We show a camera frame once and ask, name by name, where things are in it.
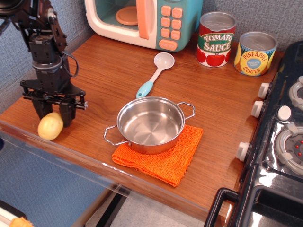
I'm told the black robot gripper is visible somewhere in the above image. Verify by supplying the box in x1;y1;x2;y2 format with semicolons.
20;59;88;128

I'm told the yellow potato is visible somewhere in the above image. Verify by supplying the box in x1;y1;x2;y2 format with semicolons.
37;112;63;141

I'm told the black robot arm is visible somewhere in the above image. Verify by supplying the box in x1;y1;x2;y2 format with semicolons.
0;0;88;127

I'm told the stainless steel pot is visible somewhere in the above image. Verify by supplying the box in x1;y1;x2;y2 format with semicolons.
103;96;196;154

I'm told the orange fuzzy object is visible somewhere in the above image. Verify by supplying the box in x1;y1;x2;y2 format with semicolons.
9;217;34;227

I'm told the orange knitted cloth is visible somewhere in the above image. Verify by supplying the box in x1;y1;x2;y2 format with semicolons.
112;125;203;187

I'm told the teal toy microwave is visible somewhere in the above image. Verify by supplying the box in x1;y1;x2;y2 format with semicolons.
84;0;203;52

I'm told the tomato sauce can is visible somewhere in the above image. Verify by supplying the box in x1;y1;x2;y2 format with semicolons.
196;11;237;68

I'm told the pineapple slices can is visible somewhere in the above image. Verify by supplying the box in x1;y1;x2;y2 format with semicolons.
234;31;278;76

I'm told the black toy stove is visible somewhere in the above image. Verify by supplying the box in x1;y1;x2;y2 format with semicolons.
205;41;303;227

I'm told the white spoon teal handle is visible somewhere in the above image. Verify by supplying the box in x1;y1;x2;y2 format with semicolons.
136;52;175;98

